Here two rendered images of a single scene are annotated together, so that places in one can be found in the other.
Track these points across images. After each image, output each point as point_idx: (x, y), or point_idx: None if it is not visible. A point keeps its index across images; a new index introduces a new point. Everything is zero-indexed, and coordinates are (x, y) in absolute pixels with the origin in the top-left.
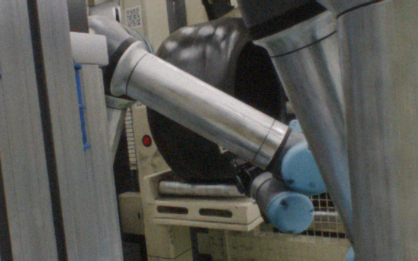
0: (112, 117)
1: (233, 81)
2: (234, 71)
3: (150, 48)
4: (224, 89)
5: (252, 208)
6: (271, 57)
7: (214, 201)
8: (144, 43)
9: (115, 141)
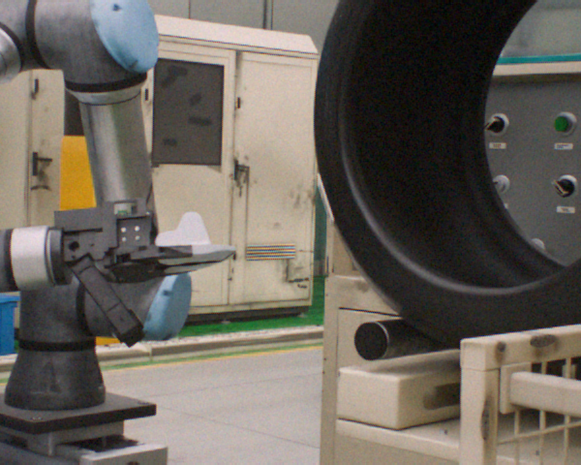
0: (81, 112)
1: (346, 55)
2: (354, 29)
3: (103, 14)
4: (321, 76)
5: (363, 389)
6: None
7: (420, 360)
8: (83, 9)
9: (97, 146)
